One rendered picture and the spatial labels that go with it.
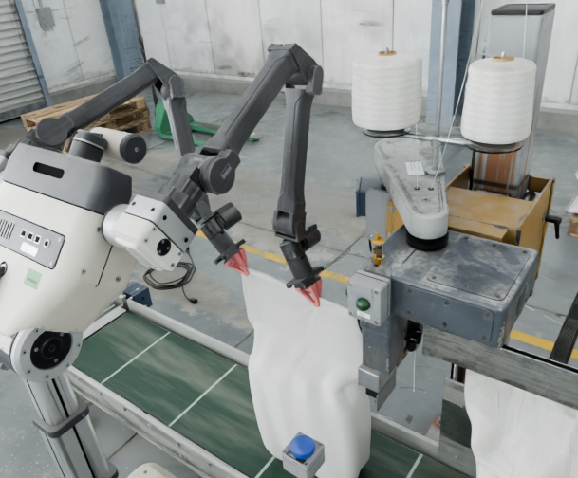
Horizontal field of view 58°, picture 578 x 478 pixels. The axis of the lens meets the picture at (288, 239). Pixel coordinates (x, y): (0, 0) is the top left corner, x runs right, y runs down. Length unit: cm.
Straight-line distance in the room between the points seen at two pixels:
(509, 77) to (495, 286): 41
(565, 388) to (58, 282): 107
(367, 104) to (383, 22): 552
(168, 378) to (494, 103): 170
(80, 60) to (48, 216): 831
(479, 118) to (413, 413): 171
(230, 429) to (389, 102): 134
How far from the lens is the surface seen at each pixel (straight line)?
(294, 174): 133
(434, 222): 111
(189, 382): 228
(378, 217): 150
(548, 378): 128
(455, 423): 182
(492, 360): 130
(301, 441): 139
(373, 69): 123
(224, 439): 205
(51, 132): 155
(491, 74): 115
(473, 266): 111
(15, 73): 887
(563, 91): 624
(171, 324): 258
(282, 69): 126
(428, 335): 132
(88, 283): 115
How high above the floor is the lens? 192
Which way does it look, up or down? 29 degrees down
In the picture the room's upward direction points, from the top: 5 degrees counter-clockwise
